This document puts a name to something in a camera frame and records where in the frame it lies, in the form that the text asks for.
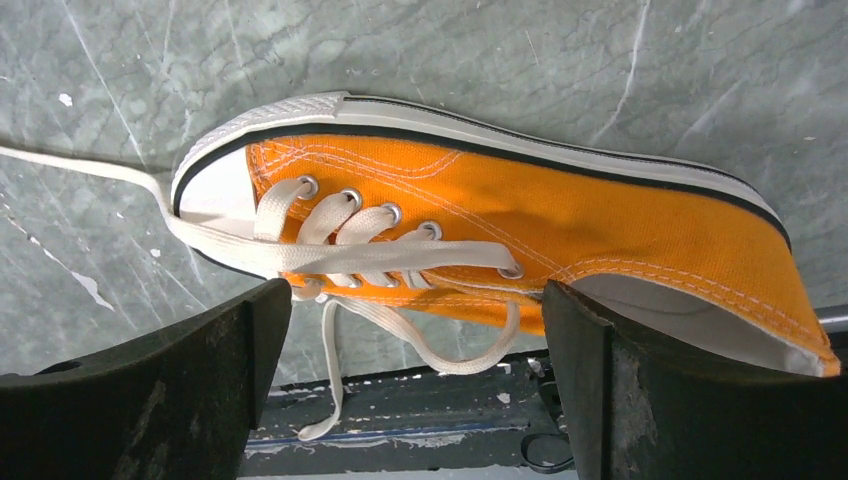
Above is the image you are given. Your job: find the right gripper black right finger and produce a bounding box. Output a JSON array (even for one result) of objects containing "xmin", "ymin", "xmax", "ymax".
[{"xmin": 542, "ymin": 281, "xmax": 847, "ymax": 479}]

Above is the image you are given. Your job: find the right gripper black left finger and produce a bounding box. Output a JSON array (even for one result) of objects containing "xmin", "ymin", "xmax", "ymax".
[{"xmin": 1, "ymin": 279, "xmax": 292, "ymax": 479}]

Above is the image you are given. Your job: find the orange canvas sneaker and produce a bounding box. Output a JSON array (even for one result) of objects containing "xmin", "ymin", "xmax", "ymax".
[{"xmin": 170, "ymin": 92, "xmax": 841, "ymax": 377}]

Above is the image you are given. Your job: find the white shoelace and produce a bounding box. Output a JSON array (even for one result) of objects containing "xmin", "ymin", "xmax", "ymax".
[{"xmin": 1, "ymin": 147, "xmax": 523, "ymax": 442}]

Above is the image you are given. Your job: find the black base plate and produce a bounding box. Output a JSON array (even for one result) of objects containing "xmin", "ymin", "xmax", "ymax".
[{"xmin": 240, "ymin": 351, "xmax": 578, "ymax": 477}]

